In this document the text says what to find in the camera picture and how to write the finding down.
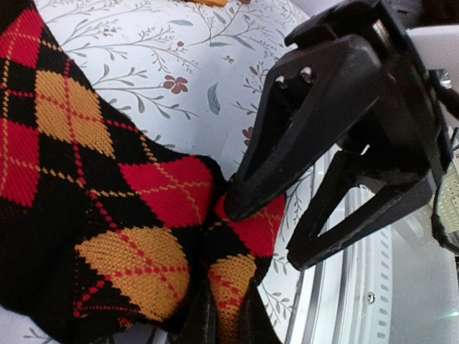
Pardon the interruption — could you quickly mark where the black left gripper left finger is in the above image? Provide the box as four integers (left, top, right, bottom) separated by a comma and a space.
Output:
182, 279, 217, 344

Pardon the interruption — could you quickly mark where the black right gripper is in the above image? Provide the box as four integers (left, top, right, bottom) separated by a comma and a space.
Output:
224, 1, 452, 221

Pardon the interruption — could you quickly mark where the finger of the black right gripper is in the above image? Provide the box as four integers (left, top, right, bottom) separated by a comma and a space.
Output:
287, 151, 430, 271

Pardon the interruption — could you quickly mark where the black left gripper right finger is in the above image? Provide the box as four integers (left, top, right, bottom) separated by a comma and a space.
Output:
238, 282, 282, 344

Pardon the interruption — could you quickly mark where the black red orange argyle sock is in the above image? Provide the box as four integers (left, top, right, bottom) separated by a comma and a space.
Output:
1, 1, 285, 343

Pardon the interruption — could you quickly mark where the floral table mat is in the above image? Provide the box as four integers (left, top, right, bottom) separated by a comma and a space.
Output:
1, 1, 306, 343

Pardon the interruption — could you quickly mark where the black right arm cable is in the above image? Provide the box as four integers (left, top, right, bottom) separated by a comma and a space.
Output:
412, 64, 459, 256

